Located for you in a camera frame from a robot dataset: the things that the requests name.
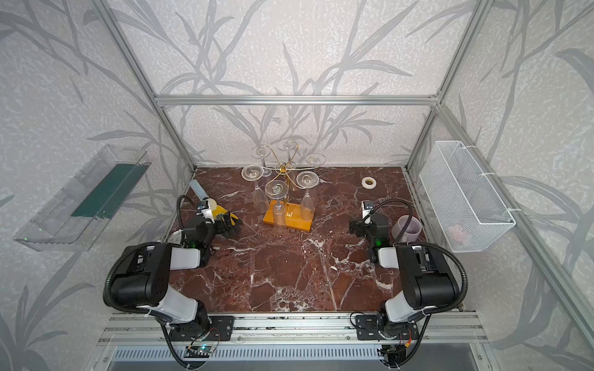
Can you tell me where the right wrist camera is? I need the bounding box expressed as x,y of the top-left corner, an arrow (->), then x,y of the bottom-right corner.
361,200 -> 374,220

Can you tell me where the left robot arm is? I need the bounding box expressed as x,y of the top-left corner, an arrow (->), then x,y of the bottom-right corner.
103,195 -> 243,335

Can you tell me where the pink item in basket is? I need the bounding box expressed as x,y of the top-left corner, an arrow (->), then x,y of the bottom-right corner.
448,224 -> 470,246

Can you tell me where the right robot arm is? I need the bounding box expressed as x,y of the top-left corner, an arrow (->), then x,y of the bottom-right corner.
349,198 -> 469,332

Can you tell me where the white wire basket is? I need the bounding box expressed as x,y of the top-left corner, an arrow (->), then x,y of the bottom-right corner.
419,141 -> 516,253

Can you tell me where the clear wine glass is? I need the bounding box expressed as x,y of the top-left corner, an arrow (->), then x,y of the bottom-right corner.
241,164 -> 269,214
282,139 -> 299,168
251,145 -> 272,178
265,179 -> 289,228
296,171 -> 320,222
306,153 -> 326,168

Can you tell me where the yellow black work glove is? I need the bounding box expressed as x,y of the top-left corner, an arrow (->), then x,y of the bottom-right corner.
213,206 -> 243,240

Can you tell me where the clear plastic wall shelf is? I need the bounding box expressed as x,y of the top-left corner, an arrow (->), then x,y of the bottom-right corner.
14,145 -> 152,252

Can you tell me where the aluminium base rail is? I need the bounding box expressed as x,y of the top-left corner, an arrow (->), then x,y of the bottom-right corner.
97,312 -> 488,346

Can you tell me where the white tape roll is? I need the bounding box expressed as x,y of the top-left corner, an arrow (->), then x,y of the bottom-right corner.
361,176 -> 377,190

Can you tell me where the gold wire glass rack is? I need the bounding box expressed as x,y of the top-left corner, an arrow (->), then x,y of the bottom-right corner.
259,143 -> 317,232

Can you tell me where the lilac mug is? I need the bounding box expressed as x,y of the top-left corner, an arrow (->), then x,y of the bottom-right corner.
391,216 -> 422,242

